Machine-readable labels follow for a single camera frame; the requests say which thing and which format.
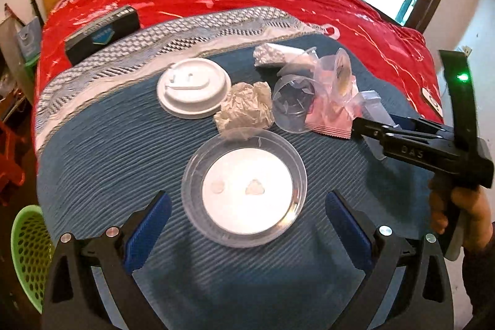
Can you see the blue patterned blanket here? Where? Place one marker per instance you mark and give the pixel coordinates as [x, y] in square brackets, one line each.
[116, 144]

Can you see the clear plastic lid white disc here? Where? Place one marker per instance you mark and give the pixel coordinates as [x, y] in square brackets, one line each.
[247, 198]

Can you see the black rod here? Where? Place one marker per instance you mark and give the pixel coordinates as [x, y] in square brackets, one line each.
[34, 1]

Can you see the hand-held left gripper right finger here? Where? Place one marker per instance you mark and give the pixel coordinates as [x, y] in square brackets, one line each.
[348, 229]

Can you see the small clear plastic box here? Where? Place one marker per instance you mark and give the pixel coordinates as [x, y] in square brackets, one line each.
[369, 104]

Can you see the clear pinkish plastic bag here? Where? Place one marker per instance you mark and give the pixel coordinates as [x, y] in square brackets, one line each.
[326, 98]

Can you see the pink sachet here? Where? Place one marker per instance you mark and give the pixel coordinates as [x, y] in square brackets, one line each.
[328, 127]

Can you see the light blue paper bag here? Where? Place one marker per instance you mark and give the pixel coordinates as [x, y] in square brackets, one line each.
[28, 40]

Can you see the white paper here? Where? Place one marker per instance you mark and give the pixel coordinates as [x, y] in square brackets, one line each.
[243, 105]

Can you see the small white tag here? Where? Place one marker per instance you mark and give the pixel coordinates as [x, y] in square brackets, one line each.
[433, 101]

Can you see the large clear plastic cup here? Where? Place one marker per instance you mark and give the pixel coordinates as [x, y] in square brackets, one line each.
[294, 104]

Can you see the small clear plastic cup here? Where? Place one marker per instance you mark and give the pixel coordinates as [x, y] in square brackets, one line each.
[342, 71]

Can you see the white plastic cup lid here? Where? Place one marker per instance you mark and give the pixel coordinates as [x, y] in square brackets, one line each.
[193, 90]

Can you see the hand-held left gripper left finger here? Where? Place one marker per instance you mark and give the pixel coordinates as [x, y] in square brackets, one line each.
[149, 229]

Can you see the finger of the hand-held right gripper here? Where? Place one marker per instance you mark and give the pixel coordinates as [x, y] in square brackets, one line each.
[367, 128]
[425, 125]

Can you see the person's right forearm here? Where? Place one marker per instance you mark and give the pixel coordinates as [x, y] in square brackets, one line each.
[481, 276]

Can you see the white foil wrapper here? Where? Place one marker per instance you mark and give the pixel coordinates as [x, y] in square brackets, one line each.
[270, 53]

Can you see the black cardboard box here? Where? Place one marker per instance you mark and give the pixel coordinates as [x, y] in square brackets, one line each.
[104, 32]

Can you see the green plastic basket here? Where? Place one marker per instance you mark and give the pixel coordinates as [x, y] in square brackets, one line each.
[29, 256]

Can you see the person's right hand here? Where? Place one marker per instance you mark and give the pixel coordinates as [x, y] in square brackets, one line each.
[477, 218]

